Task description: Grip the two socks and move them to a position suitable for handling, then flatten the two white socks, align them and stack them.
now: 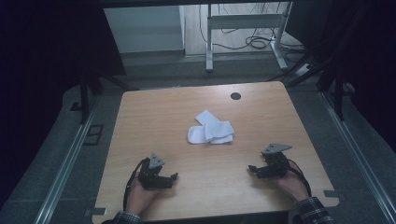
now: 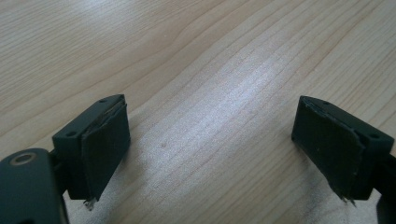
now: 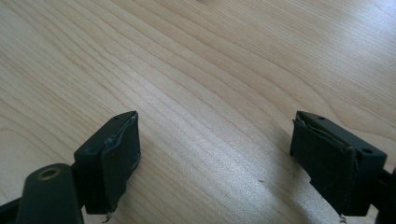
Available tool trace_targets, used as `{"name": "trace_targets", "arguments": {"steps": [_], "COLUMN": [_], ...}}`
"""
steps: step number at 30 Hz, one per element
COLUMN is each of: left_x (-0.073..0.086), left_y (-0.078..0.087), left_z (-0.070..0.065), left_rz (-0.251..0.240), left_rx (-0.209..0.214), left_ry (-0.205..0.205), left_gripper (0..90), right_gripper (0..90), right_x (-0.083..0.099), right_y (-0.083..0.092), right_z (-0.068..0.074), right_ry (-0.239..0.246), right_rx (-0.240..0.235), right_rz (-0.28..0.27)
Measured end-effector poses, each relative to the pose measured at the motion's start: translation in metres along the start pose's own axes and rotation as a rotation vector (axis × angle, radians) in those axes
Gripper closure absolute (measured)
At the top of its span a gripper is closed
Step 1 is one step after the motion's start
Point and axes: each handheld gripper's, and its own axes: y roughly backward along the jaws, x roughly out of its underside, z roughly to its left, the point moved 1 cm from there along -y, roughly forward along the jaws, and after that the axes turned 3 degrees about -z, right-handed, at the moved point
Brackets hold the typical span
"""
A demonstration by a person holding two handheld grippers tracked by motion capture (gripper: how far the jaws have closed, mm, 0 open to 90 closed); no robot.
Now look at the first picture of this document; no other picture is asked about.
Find white power strip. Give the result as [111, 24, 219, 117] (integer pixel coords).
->
[293, 63, 313, 77]

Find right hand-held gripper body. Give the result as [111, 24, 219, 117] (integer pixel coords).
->
[261, 143, 293, 179]

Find black metal stand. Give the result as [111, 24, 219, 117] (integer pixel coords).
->
[267, 52, 347, 122]
[78, 69, 138, 125]

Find aluminium floor rail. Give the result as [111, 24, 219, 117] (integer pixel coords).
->
[33, 92, 103, 224]
[319, 91, 396, 224]

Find white sock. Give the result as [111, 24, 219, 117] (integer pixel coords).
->
[194, 109, 235, 141]
[187, 125, 234, 145]

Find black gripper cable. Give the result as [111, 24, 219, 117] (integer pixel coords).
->
[122, 157, 150, 213]
[287, 159, 313, 198]

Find person's right hand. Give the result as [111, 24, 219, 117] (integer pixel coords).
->
[273, 168, 311, 203]

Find grey tape strip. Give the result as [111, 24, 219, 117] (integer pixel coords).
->
[322, 189, 347, 201]
[83, 207, 108, 217]

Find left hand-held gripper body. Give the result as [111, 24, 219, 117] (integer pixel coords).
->
[138, 153, 165, 190]

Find person's left hand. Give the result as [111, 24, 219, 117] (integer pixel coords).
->
[125, 178, 161, 217]

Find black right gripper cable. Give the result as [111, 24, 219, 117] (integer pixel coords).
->
[287, 159, 313, 198]

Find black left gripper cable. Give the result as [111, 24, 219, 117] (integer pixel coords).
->
[122, 157, 150, 213]

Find black floor cables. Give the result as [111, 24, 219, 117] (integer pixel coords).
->
[199, 3, 306, 63]

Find black floor socket frame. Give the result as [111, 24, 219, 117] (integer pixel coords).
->
[82, 124, 105, 147]

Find dark curtain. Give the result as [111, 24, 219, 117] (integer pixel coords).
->
[285, 0, 396, 154]
[0, 0, 127, 210]

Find white metal desk frame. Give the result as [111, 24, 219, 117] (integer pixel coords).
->
[205, 1, 292, 74]

